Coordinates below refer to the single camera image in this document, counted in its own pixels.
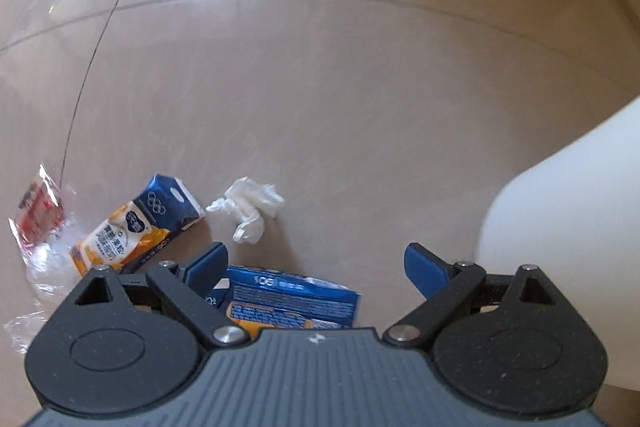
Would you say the blue orange milk carton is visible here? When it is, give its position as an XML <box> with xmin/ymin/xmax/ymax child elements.
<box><xmin>68</xmin><ymin>173</ymin><xmax>207</xmax><ymax>279</ymax></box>

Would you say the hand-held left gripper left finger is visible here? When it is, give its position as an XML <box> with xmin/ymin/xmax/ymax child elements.
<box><xmin>75</xmin><ymin>242</ymin><xmax>249</xmax><ymax>348</ymax></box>

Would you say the clear plastic bag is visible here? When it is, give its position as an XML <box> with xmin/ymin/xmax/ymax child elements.
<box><xmin>2</xmin><ymin>314</ymin><xmax>46</xmax><ymax>355</ymax></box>

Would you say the clear plastic wrap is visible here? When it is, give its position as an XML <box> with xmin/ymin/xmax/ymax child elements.
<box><xmin>20</xmin><ymin>207</ymin><xmax>81</xmax><ymax>303</ymax></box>

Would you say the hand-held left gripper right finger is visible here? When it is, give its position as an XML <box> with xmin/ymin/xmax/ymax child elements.
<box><xmin>382</xmin><ymin>243</ymin><xmax>557</xmax><ymax>348</ymax></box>

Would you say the white tissue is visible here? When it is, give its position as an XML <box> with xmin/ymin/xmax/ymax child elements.
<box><xmin>205</xmin><ymin>177</ymin><xmax>285</xmax><ymax>245</ymax></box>

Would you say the crushed blue milk carton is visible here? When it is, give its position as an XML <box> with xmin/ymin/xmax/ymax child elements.
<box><xmin>205</xmin><ymin>264</ymin><xmax>362</xmax><ymax>340</ymax></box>

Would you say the pink snack wrapper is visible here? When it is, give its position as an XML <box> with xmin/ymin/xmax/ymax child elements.
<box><xmin>7</xmin><ymin>163</ymin><xmax>68</xmax><ymax>253</ymax></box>

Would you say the white plastic trash bin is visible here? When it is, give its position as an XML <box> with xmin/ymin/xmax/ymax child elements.
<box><xmin>474</xmin><ymin>94</ymin><xmax>640</xmax><ymax>390</ymax></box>

